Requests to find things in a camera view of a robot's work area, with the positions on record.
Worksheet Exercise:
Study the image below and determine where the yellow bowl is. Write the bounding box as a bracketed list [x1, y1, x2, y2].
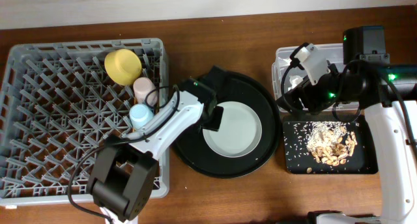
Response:
[104, 49, 142, 86]

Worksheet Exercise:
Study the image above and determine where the pink plastic cup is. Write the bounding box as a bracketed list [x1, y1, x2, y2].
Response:
[133, 77, 158, 106]

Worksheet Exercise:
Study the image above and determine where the grey-white round plate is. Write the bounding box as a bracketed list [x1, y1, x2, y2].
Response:
[203, 102, 263, 158]

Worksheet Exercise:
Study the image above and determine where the clear plastic waste bin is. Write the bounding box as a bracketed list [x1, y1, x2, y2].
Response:
[272, 43, 358, 111]

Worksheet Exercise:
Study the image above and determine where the round black tray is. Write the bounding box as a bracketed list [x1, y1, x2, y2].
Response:
[173, 72, 281, 178]

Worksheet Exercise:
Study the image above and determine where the food scraps pile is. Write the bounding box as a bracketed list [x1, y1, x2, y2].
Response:
[307, 122, 358, 167]

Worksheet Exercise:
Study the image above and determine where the black rectangular tray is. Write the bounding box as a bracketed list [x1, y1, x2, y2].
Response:
[283, 115, 379, 175]

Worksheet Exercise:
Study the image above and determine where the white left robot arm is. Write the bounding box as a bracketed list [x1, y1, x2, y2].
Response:
[67, 66, 227, 223]

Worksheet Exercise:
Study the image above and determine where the blue plastic cup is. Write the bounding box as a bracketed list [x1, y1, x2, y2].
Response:
[129, 104, 154, 130]

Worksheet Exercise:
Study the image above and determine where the grey plastic dishwasher rack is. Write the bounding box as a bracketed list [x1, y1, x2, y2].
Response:
[1, 38, 169, 206]

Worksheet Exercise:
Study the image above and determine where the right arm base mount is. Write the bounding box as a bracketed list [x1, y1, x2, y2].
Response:
[308, 210, 381, 224]

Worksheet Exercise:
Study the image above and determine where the white tissue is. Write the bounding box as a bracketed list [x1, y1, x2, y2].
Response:
[288, 75, 303, 90]

